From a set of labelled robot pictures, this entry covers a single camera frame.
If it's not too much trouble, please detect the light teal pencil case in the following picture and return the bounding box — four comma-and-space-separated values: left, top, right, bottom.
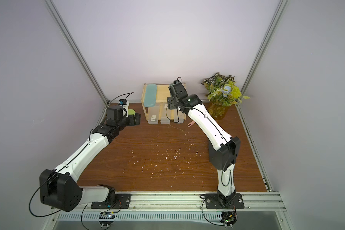
143, 84, 157, 107

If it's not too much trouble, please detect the clear pencil case with label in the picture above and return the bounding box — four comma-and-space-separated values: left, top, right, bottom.
148, 106, 160, 125

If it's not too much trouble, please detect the clear rounded pencil case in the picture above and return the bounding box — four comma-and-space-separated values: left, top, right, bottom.
173, 109, 185, 124

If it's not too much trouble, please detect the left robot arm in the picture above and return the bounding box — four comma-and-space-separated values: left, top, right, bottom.
39, 105, 141, 212

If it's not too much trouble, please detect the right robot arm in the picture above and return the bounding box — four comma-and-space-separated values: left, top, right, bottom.
167, 80, 241, 208

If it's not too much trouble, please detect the wooden two-tier shelf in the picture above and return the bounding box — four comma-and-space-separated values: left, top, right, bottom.
141, 84, 186, 124

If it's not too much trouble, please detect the potted plant in vase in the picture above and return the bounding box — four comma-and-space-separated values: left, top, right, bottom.
201, 72, 250, 120

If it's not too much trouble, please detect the left controller board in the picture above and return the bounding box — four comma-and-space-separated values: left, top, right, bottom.
98, 211, 116, 230

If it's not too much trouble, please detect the controller board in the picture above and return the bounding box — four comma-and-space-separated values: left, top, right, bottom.
98, 211, 116, 230
220, 210, 238, 228

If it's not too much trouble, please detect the right controller board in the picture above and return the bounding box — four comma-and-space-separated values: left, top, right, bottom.
220, 210, 238, 228

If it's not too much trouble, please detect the green trowel wooden handle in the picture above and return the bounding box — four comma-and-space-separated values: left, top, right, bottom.
128, 109, 136, 116

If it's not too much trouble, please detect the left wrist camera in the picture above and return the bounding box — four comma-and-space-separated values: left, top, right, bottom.
119, 99, 129, 117

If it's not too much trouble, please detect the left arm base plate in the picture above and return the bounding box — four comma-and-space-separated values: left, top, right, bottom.
91, 193, 132, 209

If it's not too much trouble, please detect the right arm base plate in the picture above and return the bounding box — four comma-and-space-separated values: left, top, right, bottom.
200, 193, 244, 209

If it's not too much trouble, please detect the aluminium front rail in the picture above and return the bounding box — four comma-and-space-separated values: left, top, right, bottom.
50, 192, 287, 212

